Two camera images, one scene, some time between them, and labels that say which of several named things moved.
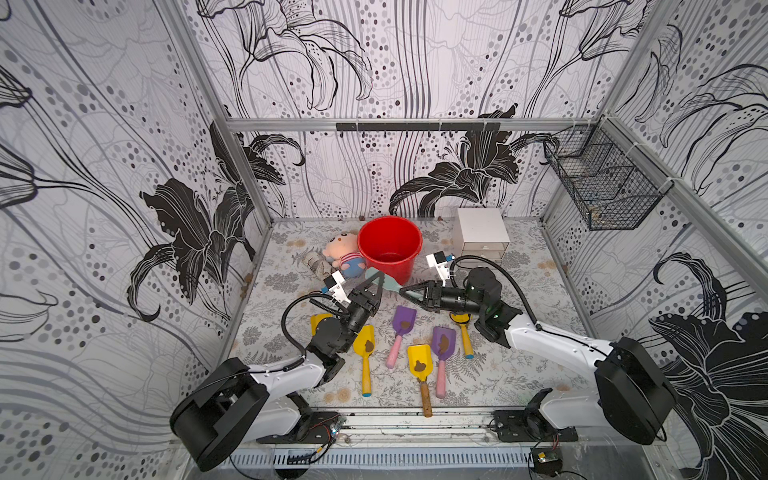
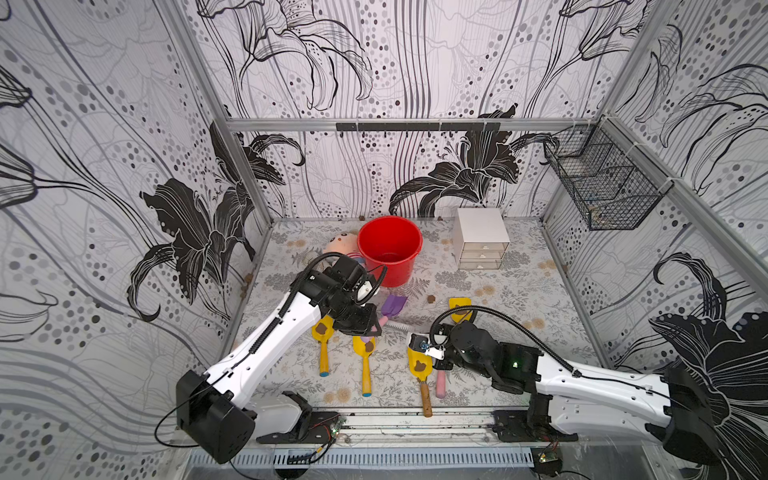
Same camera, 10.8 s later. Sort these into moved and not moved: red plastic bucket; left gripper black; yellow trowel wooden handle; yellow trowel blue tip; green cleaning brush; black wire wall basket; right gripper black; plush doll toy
Moved: left gripper black; right gripper black; green cleaning brush
Not moved: yellow trowel wooden handle; plush doll toy; red plastic bucket; black wire wall basket; yellow trowel blue tip
